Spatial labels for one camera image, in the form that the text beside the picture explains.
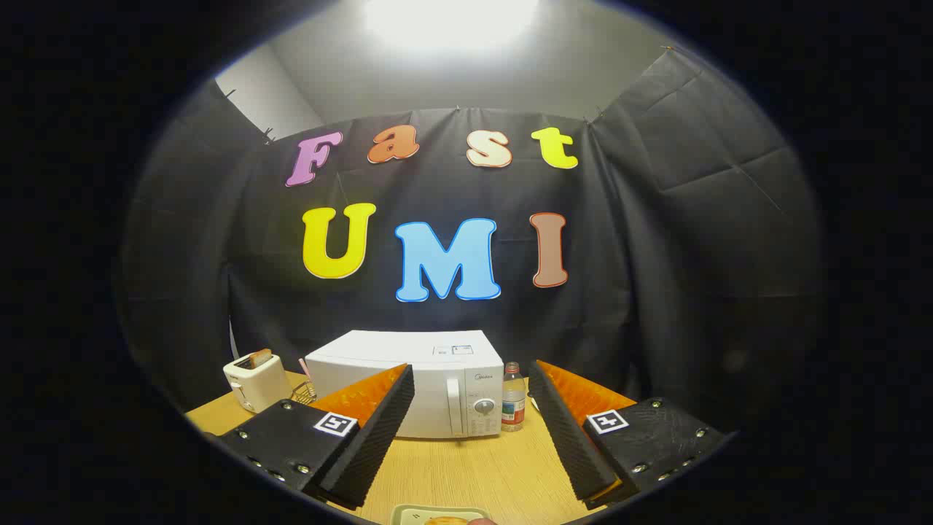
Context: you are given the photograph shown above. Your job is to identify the cream square plate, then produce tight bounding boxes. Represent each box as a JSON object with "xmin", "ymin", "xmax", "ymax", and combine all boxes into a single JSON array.
[{"xmin": 391, "ymin": 505, "xmax": 491, "ymax": 525}]

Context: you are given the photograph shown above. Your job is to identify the white toaster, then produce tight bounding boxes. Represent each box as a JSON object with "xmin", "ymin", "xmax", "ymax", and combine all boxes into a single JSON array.
[{"xmin": 223, "ymin": 353, "xmax": 292, "ymax": 413}]

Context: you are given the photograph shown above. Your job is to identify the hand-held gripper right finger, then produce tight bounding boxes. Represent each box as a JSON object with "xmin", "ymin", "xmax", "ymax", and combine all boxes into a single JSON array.
[{"xmin": 526, "ymin": 359, "xmax": 730, "ymax": 511}]

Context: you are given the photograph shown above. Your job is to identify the white microwave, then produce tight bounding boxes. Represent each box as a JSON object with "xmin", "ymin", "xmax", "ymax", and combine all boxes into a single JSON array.
[{"xmin": 305, "ymin": 330, "xmax": 505, "ymax": 440}]

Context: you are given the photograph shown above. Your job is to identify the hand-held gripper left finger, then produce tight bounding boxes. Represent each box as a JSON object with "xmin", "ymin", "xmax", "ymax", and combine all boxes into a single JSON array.
[{"xmin": 219, "ymin": 363, "xmax": 416, "ymax": 511}]

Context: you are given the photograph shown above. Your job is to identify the clear plastic water bottle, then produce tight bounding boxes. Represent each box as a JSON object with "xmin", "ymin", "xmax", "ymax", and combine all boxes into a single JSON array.
[{"xmin": 501, "ymin": 362, "xmax": 526, "ymax": 432}]

